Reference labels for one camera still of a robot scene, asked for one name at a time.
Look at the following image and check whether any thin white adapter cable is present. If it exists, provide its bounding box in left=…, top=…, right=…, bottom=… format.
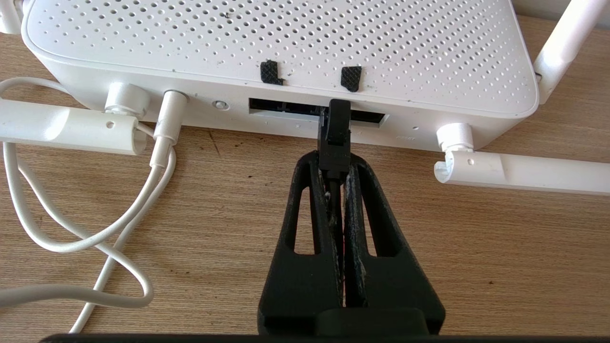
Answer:
left=0, top=76, right=190, bottom=334

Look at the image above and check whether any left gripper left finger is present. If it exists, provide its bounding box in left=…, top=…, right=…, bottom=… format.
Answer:
left=258, top=150, right=345, bottom=334

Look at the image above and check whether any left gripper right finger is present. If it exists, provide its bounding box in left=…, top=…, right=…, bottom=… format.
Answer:
left=343, top=153, right=446, bottom=334

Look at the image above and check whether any white wifi router with antennas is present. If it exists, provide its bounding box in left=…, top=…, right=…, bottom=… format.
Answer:
left=0, top=0, right=610, bottom=197

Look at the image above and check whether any black ethernet cable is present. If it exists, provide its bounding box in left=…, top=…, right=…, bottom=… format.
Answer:
left=317, top=99, right=353, bottom=248

